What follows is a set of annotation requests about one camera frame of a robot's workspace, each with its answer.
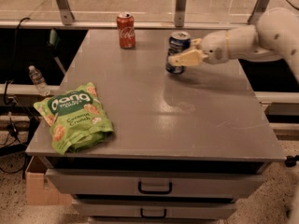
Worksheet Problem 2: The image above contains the black cable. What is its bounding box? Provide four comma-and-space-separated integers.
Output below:
3, 17, 32, 106

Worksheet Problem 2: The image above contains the green handled tool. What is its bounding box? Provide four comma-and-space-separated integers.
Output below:
47, 28, 66, 74

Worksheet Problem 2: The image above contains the green coconut crunch chip bag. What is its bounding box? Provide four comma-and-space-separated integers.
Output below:
34, 82, 114, 155

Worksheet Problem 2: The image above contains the cardboard box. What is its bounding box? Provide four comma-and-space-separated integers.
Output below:
25, 157, 72, 205

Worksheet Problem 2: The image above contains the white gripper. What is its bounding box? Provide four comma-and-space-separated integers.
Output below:
168, 31, 229, 66

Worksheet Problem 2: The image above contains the metal bracket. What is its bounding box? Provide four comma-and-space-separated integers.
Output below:
174, 0, 187, 27
56, 0, 75, 25
248, 0, 270, 24

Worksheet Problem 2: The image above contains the grey middle drawer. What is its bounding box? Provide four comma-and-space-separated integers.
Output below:
73, 200, 235, 219

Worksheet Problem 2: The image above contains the red coke can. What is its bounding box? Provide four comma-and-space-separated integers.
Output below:
117, 12, 135, 49

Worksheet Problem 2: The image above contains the grey top drawer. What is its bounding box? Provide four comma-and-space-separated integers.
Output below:
46, 169, 263, 199

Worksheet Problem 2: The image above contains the blue pepsi can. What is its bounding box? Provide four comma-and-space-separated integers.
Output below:
165, 31, 191, 75

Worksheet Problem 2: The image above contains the left metal bracket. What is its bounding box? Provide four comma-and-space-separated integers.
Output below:
56, 0, 75, 25

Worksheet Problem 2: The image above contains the right metal bracket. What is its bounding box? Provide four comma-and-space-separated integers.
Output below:
248, 0, 270, 24

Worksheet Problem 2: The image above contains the middle metal bracket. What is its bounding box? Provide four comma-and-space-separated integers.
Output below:
174, 0, 187, 27

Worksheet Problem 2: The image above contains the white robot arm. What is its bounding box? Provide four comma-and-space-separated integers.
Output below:
168, 7, 299, 81

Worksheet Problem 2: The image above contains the grey drawer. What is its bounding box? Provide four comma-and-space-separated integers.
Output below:
73, 200, 235, 219
46, 169, 263, 199

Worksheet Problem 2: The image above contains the clear plastic water bottle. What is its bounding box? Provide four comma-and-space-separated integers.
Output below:
29, 65, 50, 96

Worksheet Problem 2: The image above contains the black caster wheel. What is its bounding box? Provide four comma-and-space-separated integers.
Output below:
285, 155, 299, 167

